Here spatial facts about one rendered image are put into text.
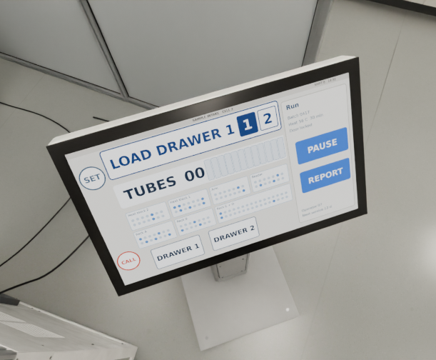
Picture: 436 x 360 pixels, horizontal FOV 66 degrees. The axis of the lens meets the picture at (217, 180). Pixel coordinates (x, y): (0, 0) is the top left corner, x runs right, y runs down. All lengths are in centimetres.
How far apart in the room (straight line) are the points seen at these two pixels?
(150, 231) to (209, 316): 102
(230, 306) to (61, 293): 80
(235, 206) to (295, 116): 19
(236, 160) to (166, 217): 16
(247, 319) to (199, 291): 24
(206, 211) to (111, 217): 16
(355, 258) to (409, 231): 31
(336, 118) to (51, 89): 203
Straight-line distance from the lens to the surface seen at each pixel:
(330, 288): 170
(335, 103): 63
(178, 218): 61
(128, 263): 65
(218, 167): 58
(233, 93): 55
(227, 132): 56
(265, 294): 160
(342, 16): 267
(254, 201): 62
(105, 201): 59
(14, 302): 164
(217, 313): 159
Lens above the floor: 162
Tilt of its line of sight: 64 degrees down
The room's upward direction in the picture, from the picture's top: 6 degrees counter-clockwise
